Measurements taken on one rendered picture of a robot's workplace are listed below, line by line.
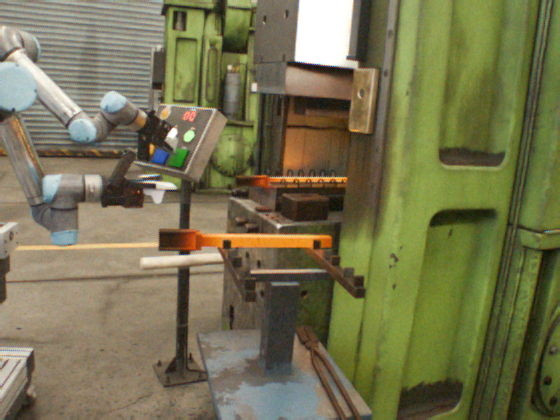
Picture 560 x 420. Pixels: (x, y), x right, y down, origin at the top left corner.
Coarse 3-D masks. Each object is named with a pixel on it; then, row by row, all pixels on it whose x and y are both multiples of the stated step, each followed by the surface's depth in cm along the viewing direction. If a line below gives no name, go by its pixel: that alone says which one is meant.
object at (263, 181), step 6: (240, 180) 155; (246, 180) 156; (252, 180) 157; (258, 180) 158; (264, 180) 158; (270, 180) 159; (276, 180) 160; (288, 180) 162; (300, 180) 164; (312, 180) 166; (324, 180) 168; (336, 180) 170; (240, 186) 155; (246, 186) 156; (252, 186) 156; (258, 186) 157; (264, 186) 158
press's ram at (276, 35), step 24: (264, 0) 158; (288, 0) 144; (312, 0) 139; (336, 0) 143; (264, 24) 158; (288, 24) 144; (312, 24) 141; (336, 24) 145; (264, 48) 159; (288, 48) 144; (312, 48) 143; (336, 48) 146
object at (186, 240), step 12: (168, 240) 110; (180, 240) 111; (192, 240) 112; (204, 240) 112; (216, 240) 112; (240, 240) 114; (252, 240) 114; (264, 240) 115; (276, 240) 116; (288, 240) 117; (300, 240) 117; (324, 240) 119
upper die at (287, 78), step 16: (272, 64) 154; (288, 64) 146; (304, 64) 148; (272, 80) 154; (288, 80) 147; (304, 80) 150; (320, 80) 152; (336, 80) 154; (352, 80) 157; (320, 96) 153; (336, 96) 156
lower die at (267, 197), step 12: (252, 192) 169; (264, 192) 161; (276, 192) 154; (288, 192) 156; (300, 192) 157; (312, 192) 159; (336, 192) 163; (264, 204) 161; (276, 204) 155; (336, 204) 164
